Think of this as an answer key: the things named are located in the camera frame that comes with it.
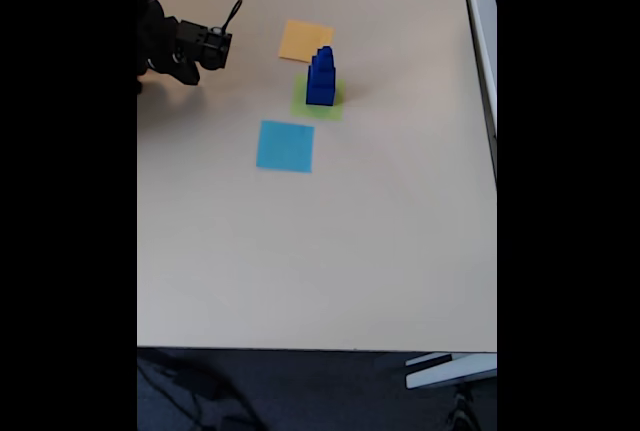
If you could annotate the small blue cube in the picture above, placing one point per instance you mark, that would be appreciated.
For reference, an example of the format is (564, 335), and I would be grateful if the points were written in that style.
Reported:
(322, 63)

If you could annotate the large blue cube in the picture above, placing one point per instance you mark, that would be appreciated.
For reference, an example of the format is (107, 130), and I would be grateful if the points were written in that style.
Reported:
(320, 96)

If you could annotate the white neighbouring table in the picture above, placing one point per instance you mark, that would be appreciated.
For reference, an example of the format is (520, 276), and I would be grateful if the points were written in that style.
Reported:
(482, 41)

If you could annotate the white table leg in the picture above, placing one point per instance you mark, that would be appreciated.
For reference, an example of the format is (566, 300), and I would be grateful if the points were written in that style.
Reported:
(450, 371)

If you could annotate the tiny blue cube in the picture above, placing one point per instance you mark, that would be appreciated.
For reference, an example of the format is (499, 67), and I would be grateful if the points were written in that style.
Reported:
(325, 50)

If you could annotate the orange paper square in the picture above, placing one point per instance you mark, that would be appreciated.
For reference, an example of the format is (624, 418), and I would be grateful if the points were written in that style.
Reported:
(297, 43)

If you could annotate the green paper square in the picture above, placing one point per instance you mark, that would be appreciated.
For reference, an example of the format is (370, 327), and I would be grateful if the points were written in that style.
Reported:
(330, 112)

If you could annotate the light blue paper square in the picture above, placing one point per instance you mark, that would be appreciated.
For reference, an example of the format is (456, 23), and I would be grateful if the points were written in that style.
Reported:
(285, 147)

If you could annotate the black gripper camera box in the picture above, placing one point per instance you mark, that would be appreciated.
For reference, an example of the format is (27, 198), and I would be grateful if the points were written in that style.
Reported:
(205, 46)

